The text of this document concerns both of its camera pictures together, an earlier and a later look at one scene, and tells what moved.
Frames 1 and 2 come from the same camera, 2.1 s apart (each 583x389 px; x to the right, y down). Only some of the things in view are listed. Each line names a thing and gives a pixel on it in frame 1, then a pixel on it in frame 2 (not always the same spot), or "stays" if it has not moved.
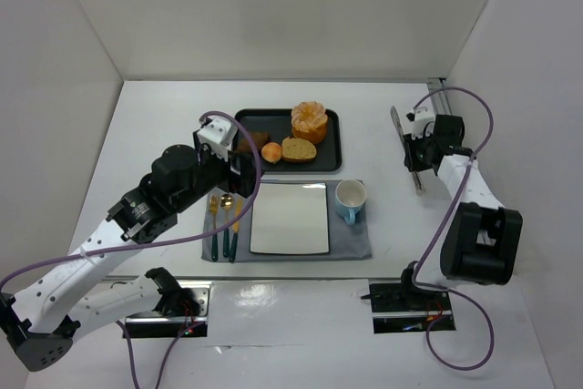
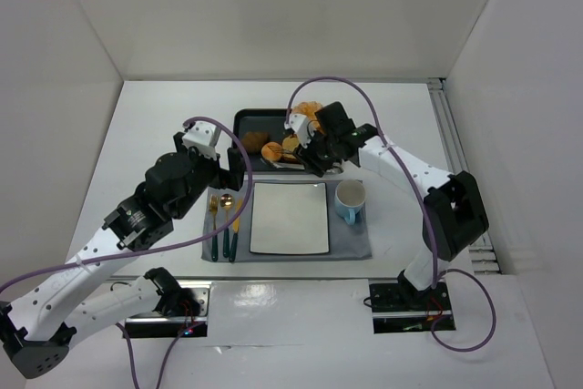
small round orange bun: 271,152 stays
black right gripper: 411,152 to 314,159
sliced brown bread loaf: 296,148 stays
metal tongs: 396,121 to 285,166
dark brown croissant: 259,138 stays
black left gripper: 246,172 stays
